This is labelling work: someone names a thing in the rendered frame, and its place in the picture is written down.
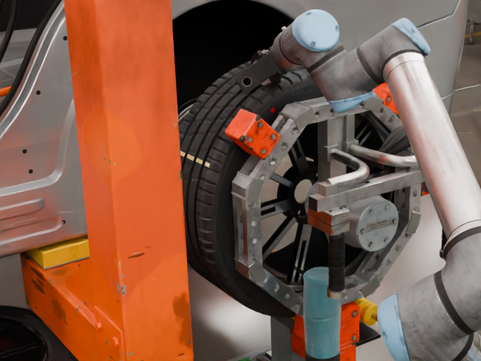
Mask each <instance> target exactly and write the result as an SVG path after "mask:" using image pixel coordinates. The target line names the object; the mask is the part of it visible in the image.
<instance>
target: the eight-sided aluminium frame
mask: <svg viewBox="0 0 481 361"><path fill-rule="evenodd" d="M383 101H384V100H383V99H381V98H380V97H379V96H378V95H377V94H376V93H374V96H373V97H371V98H370V99H368V100H367V101H365V102H363V103H361V104H360V105H358V106H356V107H354V108H352V109H350V110H348V111H346V112H343V113H337V112H335V111H334V109H333V108H332V107H331V106H330V104H329V103H328V102H327V101H326V98H325V97H318V98H314V99H311V100H304V101H300V102H297V101H295V102H294V103H290V104H287V105H286V106H285V107H284V108H283V109H282V111H281V112H279V114H278V117H277V118H276V120H275V121H274V123H273V124H272V126H271V127H272V128H273V129H274V130H275V131H276V132H277V133H278V134H279V135H280V136H281V138H280V139H279V141H278V142H277V143H276V145H275V146H274V148H273V149H272V151H271V152H270V153H269V155H268V156H267V158H266V159H265V160H261V159H260V158H257V157H255V156H253V155H251V156H250V157H249V158H248V159H247V161H246V163H245V164H244V165H243V167H242V168H241V169H240V171H238V172H237V175H236V177H235V178H234V179H233V181H232V191H231V194H233V225H234V243H235V258H234V260H235V269H236V270H237V271H238V272H240V273H241V275H242V276H244V277H245V278H247V279H249V280H250V281H252V282H253V283H254V284H256V285H257V286H259V287H260V288H262V289H263V290H264V291H265V292H267V293H269V294H270V295H271V296H272V297H274V298H275V299H277V300H278V301H279V302H280V303H282V304H283V306H285V307H286V308H288V309H290V310H291V311H292V312H294V313H296V314H297V315H299V316H301V317H303V292H299V293H296V292H295V291H294V290H292V289H291V288H289V287H288V286H286V285H285V284H284V283H283V282H282V281H280V280H279V279H277V278H276V277H275V276H274V275H272V274H271V273H270V272H268V271H267V270H265V269H264V268H263V260H262V237H261V190H262V189H263V187H264V185H265V184H266V183H267V182H268V180H269V178H270V177H271V176H272V175H273V173H274V171H275V170H276V169H277V167H278V166H279V164H280V163H281V161H282V160H283V159H284V157H285V156H286V154H287V152H288V151H289V150H290V149H291V147H292V145H293V144H294V143H295V142H296V140H297V138H298V137H299V135H300V134H301V133H302V131H303V129H304V128H305V127H306V126H307V125H309V124H312V123H315V122H321V121H325V120H326V119H328V118H332V117H335V118H338V117H344V116H345V115H347V114H351V113H354V114H357V113H360V112H362V113H363V114H364V115H365V116H366V117H367V118H368V119H369V120H370V121H371V122H372V124H373V125H374V126H375V127H376V128H377V129H378V130H379V131H380V132H381V133H382V134H383V135H384V136H385V137H386V138H387V137H388V136H389V135H390V133H391V132H392V131H393V130H394V129H396V128H397V127H399V126H401V125H403V124H402V121H401V120H400V119H399V118H398V117H397V116H396V115H395V114H394V113H393V111H392V110H390V109H389V108H388V107H387V106H385V105H383V104H382V103H383ZM421 184H422V183H418V184H415V185H413V186H408V187H405V188H400V189H398V190H395V191H394V205H395V207H396V208H397V212H398V216H399V221H398V226H397V230H396V233H395V235H394V237H393V238H392V240H391V241H390V242H389V243H388V244H387V245H386V246H385V247H384V248H383V249H380V250H378V251H373V252H369V253H368V254H367V255H366V257H365V259H364V260H363V261H362V263H361V264H360V266H359V268H358V269H357V270H356V272H355V273H354V274H352V275H350V276H346V277H345V282H344V283H345V287H346V297H345V298H343V299H341V305H343V304H347V303H349V302H352V301H355V300H358V299H361V298H363V297H364V298H366V297H368V296H369V295H371V294H373V293H374V292H375V291H376V289H377V288H378V287H380V283H381V282H382V280H383V278H384V277H385V276H386V274H387V272H388V271H389V270H390V268H391V267H392V265H393V263H394V262H395V261H396V259H397V257H398V256H399V255H400V253H401V252H402V250H403V248H404V247H405V246H406V244H407V242H408V241H409V240H410V238H411V237H412V235H413V234H415V233H416V230H417V228H418V226H419V225H420V218H421V213H420V205H421Z"/></svg>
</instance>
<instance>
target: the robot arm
mask: <svg viewBox="0 0 481 361"><path fill-rule="evenodd" d="M281 29H282V32H281V33H280V34H279V35H278V36H277V37H276V38H275V40H274V42H273V46H271V47H269V48H268V50H263V51H261V50H258V51H257V52H256V53H255V54H253V55H252V57H251V66H250V67H249V68H248V69H246V70H245V71H244V72H242V73H241V74H239V75H238V76H237V77H236V79H235V80H236V83H237V84H238V86H239V87H240V88H241V89H242V91H243V92H244V93H249V92H251V91H252V90H254V89H255V88H257V86H259V85H265V86H266V87H275V86H277V85H279V84H280V83H281V78H283V76H284V74H286V73H288V72H290V71H291V70H298V69H301V68H303V67H305V68H306V70H307V71H308V72H309V74H310V75H311V77H312V79H313V80H314V82H315V83H316V85H317V86H318V88H319V89H320V91H321V92H322V94H323V95H324V97H325V98H326V101H327V102H328V103H329V104H330V106H331V107H332V108H333V109H334V111H335V112H337V113H343V112H346V111H348V110H350V109H352V108H354V107H356V106H358V105H360V104H361V103H363V102H365V101H367V100H368V99H370V98H371V97H373V96H374V91H373V89H374V88H375V87H377V86H379V85H380V84H382V83H383V82H386V83H387V85H388V88H389V91H390V93H391V95H392V98H393V101H394V104H395V106H396V108H397V112H398V113H399V116H400V119H401V121H402V124H403V126H404V129H405V132H406V134H407V137H408V139H409V143H410V145H411V147H412V150H413V153H414V156H415V158H416V160H417V163H418V166H419V169H420V171H421V173H422V176H423V179H424V182H425V184H426V186H427V190H428V191H429V194H430V197H431V199H432V202H433V204H434V208H435V210H436V212H437V215H438V218H439V221H440V223H441V225H442V228H443V231H444V234H445V236H446V238H447V243H446V244H445V245H444V248H443V256H444V259H445V261H446V264H445V266H444V268H443V269H441V270H439V271H437V272H435V273H433V274H431V275H429V276H428V277H426V278H424V279H422V280H420V281H418V282H416V283H414V284H413V285H411V286H409V287H407V288H405V289H403V290H401V291H400V292H395V293H394V295H392V296H390V297H389V298H387V299H385V300H384V301H382V302H381V303H380V304H379V306H378V309H377V320H378V325H379V329H380V332H381V335H382V338H383V340H384V343H385V345H386V346H387V349H388V351H389V353H390V354H391V356H392V357H393V358H394V360H395V361H481V336H480V335H479V334H478V333H477V331H479V330H481V189H480V186H479V184H478V182H477V179H476V177H475V174H474V173H473V171H472V168H471V166H470V163H469V161H468V159H467V156H466V155H465V152H464V150H463V147H462V145H461V142H460V140H459V138H458V136H457V133H456V131H455V129H454V126H453V124H452V121H451V120H450V117H449V115H448V113H447V110H446V108H445V106H444V103H443V101H442V98H441V97H440V95H439V92H438V90H437V87H436V85H435V83H434V80H433V79H432V76H431V74H430V71H429V69H428V66H427V61H426V59H425V57H424V56H427V55H428V54H429V53H430V48H429V45H428V43H427V42H426V40H425V39H424V37H423V36H422V35H421V34H420V32H419V31H418V29H417V28H416V27H415V25H413V23H411V21H410V20H408V19H405V18H402V19H400V20H398V21H396V22H394V23H393V24H390V26H389V27H387V28H386V29H384V30H383V31H381V32H379V33H378V34H377V35H375V36H374V37H372V38H371V39H369V40H368V41H366V42H364V43H363V44H362V45H361V46H359V47H357V48H356V49H354V50H353V51H351V52H349V53H347V51H346V50H345V49H344V47H343V45H342V44H341V42H340V41H339V25H338V23H337V21H336V20H335V18H333V17H332V15H330V14H329V13H327V12H326V11H322V10H318V9H314V10H310V11H307V12H305V13H304V14H301V15H300V16H298V17H297V18H296V19H295V20H294V22H293V23H292V24H290V25H289V26H288V27H282V28H281Z"/></svg>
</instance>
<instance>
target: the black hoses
mask: <svg viewBox="0 0 481 361"><path fill-rule="evenodd" d="M409 147H411V145H410V143H409V139H408V137H407V134H406V132H405V129H404V126H403V125H401V126H399V127H397V128H396V129H394V130H393V131H392V132H391V133H390V135H389V136H388V137H387V139H386V140H385V141H384V143H383V145H382V146H381V147H380V149H378V151H379V152H381V153H386V154H390V155H396V154H397V153H400V152H402V151H403V150H406V149H407V148H409ZM367 163H368V164H371V165H374V166H376V167H378V168H381V169H385V168H389V167H391V166H390V165H384V164H381V163H376V162H374V161H371V160H367Z"/></svg>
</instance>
